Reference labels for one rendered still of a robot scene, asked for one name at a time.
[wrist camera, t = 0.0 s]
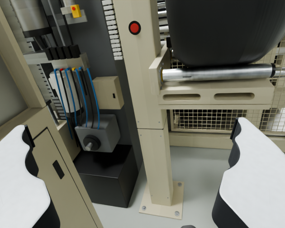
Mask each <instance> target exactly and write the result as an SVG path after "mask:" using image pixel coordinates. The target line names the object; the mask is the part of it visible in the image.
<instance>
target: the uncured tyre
mask: <svg viewBox="0 0 285 228"><path fill-rule="evenodd" d="M165 5H166V15H167V22H168V28H169V34H170V39H171V46H172V50H173V53H174V56H175V58H176V59H177V60H179V61H180V62H181V63H182V64H183V65H185V66H186V67H213V66H228V65H244V64H251V63H254V62H257V61H259V60H260V59H262V58H263V57H264V56H265V55H266V54H267V53H268V52H269V51H271V50H272V49H273V48H274V47H275V46H276V45H277V44H278V43H279V42H280V41H281V40H282V38H283V37H284V36H285V0H165Z"/></svg>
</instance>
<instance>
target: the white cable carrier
mask: <svg viewBox="0 0 285 228"><path fill-rule="evenodd" d="M102 4H103V5H107V6H104V10H108V11H105V12H104V13H105V15H108V16H106V17H105V18H106V20H110V21H107V22H106V23H107V25H111V26H108V30H110V29H111V30H112V31H109V34H112V35H110V39H112V40H110V41H111V43H112V44H111V46H112V48H113V52H114V56H115V57H114V59H115V60H122V59H123V58H124V55H123V51H122V46H121V41H120V37H119V33H118V32H119V29H118V24H116V23H117V20H116V15H115V10H114V5H113V0H104V1H102ZM110 9H111V10H110Z"/></svg>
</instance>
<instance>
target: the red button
mask: <svg viewBox="0 0 285 228"><path fill-rule="evenodd" d="M130 29H131V31H132V32H133V33H136V32H137V31H138V30H139V26H138V25H137V24H136V23H133V24H132V25H131V27H130Z"/></svg>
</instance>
